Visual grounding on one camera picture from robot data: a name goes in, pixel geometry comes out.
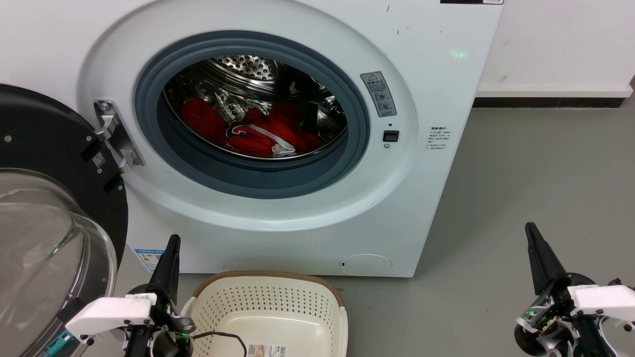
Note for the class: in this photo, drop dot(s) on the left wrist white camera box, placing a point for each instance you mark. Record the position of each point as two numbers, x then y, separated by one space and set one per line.
109 311

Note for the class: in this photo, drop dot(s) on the blue energy label sticker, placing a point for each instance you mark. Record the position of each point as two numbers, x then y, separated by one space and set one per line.
148 259

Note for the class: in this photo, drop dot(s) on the grey rubber door gasket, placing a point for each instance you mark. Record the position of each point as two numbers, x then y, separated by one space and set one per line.
248 183

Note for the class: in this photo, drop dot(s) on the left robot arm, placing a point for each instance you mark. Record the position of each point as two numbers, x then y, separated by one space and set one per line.
59 343

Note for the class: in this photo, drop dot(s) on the white printed barcode label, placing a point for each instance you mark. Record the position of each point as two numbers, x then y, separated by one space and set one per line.
267 351

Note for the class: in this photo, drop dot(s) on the red garment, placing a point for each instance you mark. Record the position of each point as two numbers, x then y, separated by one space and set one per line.
203 119

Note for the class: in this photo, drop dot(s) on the stainless steel washing machine drum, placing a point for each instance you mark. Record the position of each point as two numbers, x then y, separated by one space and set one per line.
248 67

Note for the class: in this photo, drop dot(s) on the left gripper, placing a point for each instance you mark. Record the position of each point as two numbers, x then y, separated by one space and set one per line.
166 337

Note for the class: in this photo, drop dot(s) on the black door latch slot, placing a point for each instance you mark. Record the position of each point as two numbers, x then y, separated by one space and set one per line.
391 136

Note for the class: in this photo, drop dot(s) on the grey warning sticker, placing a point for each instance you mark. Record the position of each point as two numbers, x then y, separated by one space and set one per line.
378 94

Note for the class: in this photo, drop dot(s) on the white front-load washing machine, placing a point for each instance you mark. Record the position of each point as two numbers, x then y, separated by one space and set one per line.
421 198

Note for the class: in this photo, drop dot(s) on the black device with white label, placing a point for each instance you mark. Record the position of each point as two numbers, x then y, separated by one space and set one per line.
471 2

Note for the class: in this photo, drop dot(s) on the black wall baseboard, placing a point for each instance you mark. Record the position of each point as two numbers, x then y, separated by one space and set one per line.
545 102

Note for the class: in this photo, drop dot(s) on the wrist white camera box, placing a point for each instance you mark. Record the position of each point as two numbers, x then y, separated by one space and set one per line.
109 311
603 300

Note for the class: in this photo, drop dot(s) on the small printed text label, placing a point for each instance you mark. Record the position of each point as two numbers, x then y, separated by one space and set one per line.
439 138

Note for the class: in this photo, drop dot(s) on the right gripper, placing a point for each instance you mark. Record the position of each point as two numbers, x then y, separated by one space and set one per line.
560 332

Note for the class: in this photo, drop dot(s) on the round white filter cover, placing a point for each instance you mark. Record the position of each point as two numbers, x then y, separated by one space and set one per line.
366 265

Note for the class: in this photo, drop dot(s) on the cream perforated laundry basket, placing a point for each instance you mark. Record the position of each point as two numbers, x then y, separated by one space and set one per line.
278 297

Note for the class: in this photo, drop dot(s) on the black washer door with glass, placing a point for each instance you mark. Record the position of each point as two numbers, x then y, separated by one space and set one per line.
44 129

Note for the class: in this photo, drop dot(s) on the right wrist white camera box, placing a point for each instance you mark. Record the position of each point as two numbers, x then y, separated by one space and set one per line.
603 300

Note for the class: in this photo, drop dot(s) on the silver door hinge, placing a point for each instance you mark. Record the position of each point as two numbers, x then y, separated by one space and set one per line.
116 134

